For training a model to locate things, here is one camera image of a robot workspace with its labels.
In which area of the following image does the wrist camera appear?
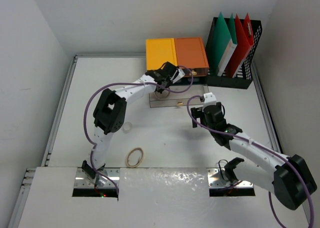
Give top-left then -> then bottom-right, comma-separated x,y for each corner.
171,67 -> 185,84
200,92 -> 217,110

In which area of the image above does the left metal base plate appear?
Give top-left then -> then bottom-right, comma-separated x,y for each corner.
73,168 -> 120,189

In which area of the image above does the dark bottom drawer box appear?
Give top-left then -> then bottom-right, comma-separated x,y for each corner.
178,76 -> 207,86

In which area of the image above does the yellow drawer box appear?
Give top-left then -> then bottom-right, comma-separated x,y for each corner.
145,38 -> 178,71

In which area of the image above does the orange drawer box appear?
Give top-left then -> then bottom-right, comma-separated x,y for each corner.
174,37 -> 209,77

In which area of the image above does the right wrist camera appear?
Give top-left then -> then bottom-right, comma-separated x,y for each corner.
200,92 -> 217,110

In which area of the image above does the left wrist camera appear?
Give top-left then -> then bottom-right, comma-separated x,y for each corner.
171,67 -> 185,84

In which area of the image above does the large clear tape roll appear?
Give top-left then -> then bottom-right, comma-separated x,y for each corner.
154,90 -> 171,100

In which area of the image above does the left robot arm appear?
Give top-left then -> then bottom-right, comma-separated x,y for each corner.
81,61 -> 185,180

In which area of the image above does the green clip file folder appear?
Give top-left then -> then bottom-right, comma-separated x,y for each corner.
205,12 -> 238,77

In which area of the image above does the metal base plate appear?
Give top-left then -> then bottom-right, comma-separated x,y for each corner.
207,167 -> 254,189
73,168 -> 120,189

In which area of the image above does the beige masking tape roll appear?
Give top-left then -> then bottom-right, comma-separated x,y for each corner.
125,147 -> 145,168

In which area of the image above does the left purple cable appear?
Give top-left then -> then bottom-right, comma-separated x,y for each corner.
83,65 -> 195,196

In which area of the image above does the red clip file folder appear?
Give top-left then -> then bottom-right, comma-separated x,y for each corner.
225,13 -> 254,78

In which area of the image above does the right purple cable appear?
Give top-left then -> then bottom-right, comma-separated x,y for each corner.
186,95 -> 315,228

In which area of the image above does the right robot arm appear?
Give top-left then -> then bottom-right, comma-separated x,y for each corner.
190,102 -> 318,210

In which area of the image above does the transparent dark bottom drawer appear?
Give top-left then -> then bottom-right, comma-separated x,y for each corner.
149,84 -> 209,108

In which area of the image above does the small clear tape roll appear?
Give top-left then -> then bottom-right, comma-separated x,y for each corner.
122,122 -> 133,133

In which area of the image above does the purple cable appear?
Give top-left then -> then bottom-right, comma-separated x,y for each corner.
83,65 -> 195,196
186,95 -> 315,228

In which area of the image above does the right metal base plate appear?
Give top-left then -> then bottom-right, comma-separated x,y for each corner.
207,167 -> 254,189

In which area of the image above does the white front cover board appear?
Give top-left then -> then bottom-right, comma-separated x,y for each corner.
19,167 -> 308,228

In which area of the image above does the black mesh file organizer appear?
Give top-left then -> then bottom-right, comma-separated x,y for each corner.
204,19 -> 263,90

